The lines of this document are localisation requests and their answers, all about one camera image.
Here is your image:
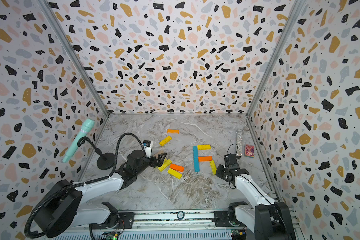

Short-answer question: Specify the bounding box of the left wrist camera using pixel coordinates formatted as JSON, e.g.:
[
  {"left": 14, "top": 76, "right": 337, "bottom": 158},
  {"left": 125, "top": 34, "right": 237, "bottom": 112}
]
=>
[{"left": 143, "top": 140, "right": 153, "bottom": 159}]

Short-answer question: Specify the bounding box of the yellow-green block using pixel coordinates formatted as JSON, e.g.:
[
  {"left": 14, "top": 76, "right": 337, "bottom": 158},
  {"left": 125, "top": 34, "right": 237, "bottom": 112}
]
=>
[{"left": 209, "top": 161, "right": 217, "bottom": 175}]

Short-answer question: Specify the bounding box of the round knob on rail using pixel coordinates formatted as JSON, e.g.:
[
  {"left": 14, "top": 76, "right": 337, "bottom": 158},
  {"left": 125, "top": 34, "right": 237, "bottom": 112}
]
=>
[{"left": 177, "top": 211, "right": 185, "bottom": 220}]

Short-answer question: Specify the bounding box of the yellow block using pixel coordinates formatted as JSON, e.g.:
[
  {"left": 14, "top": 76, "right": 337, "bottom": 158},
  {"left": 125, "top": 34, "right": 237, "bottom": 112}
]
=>
[
  {"left": 158, "top": 159, "right": 172, "bottom": 172},
  {"left": 159, "top": 136, "right": 172, "bottom": 147}
]

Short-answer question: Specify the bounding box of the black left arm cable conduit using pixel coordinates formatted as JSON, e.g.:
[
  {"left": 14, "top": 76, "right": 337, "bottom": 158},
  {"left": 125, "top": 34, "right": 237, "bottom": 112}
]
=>
[{"left": 23, "top": 132, "right": 145, "bottom": 240}]

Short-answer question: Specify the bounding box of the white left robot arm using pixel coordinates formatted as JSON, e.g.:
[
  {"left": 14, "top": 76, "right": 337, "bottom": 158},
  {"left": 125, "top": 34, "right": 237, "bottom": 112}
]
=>
[{"left": 25, "top": 150, "right": 167, "bottom": 239}]

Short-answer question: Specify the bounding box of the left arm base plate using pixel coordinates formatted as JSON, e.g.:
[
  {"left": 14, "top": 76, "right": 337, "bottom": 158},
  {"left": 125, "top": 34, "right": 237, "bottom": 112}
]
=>
[{"left": 104, "top": 212, "right": 135, "bottom": 230}]

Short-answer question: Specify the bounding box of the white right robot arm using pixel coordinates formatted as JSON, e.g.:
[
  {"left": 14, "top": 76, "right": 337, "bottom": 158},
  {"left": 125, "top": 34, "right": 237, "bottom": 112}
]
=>
[{"left": 213, "top": 154, "right": 297, "bottom": 240}]

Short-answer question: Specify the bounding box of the aluminium corner post right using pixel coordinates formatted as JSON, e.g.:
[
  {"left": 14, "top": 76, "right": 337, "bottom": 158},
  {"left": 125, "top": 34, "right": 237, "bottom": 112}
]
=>
[{"left": 246, "top": 0, "right": 307, "bottom": 118}]

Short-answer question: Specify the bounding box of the orange block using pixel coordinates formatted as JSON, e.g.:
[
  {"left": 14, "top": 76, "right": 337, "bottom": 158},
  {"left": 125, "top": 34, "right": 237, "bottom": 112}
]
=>
[
  {"left": 167, "top": 129, "right": 180, "bottom": 134},
  {"left": 170, "top": 164, "right": 185, "bottom": 173},
  {"left": 198, "top": 156, "right": 213, "bottom": 162}
]

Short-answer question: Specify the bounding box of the yellow block lowest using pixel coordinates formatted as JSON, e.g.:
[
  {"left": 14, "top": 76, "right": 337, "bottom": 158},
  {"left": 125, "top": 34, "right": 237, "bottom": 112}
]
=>
[{"left": 168, "top": 168, "right": 183, "bottom": 179}]

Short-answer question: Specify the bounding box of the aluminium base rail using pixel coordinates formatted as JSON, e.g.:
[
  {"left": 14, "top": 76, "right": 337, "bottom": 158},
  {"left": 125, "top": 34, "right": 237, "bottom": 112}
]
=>
[{"left": 56, "top": 209, "right": 255, "bottom": 240}]

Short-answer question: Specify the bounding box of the mint green microphone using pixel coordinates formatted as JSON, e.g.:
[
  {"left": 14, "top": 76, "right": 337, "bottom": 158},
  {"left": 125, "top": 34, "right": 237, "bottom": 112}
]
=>
[{"left": 63, "top": 119, "right": 95, "bottom": 163}]

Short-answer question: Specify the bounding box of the purple card box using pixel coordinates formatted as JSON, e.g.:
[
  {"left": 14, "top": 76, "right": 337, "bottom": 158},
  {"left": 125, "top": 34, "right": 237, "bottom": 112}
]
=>
[{"left": 245, "top": 144, "right": 255, "bottom": 158}]

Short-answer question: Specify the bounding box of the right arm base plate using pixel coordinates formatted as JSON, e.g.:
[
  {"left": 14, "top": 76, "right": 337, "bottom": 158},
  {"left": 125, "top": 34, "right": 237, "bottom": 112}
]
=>
[{"left": 212, "top": 210, "right": 247, "bottom": 228}]

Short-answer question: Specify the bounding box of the aluminium corner post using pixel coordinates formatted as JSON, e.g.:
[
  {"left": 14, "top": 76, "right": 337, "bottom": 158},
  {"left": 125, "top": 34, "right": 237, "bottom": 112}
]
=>
[
  {"left": 246, "top": 0, "right": 307, "bottom": 118},
  {"left": 36, "top": 1, "right": 110, "bottom": 119}
]

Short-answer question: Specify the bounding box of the silver glitter microphone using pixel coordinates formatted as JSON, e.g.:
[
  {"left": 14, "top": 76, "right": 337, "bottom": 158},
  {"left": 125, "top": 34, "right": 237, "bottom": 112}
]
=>
[{"left": 236, "top": 130, "right": 244, "bottom": 159}]

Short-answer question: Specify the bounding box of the aluminium corner post left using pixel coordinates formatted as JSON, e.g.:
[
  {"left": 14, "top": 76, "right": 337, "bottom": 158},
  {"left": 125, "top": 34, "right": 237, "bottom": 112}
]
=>
[{"left": 36, "top": 1, "right": 110, "bottom": 119}]

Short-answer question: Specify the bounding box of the black gooseneck mic stand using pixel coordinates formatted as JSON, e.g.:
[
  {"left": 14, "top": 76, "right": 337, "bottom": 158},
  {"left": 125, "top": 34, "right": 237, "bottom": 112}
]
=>
[{"left": 78, "top": 137, "right": 116, "bottom": 170}]

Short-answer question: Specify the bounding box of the yellow block scuffed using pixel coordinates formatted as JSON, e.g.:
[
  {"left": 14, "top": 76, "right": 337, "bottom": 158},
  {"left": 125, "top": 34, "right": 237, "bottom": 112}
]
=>
[{"left": 197, "top": 145, "right": 212, "bottom": 150}]

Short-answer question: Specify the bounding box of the teal block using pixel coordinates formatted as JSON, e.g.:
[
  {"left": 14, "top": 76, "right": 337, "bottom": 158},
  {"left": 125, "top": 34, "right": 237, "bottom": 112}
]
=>
[
  {"left": 194, "top": 158, "right": 200, "bottom": 172},
  {"left": 193, "top": 146, "right": 199, "bottom": 161}
]

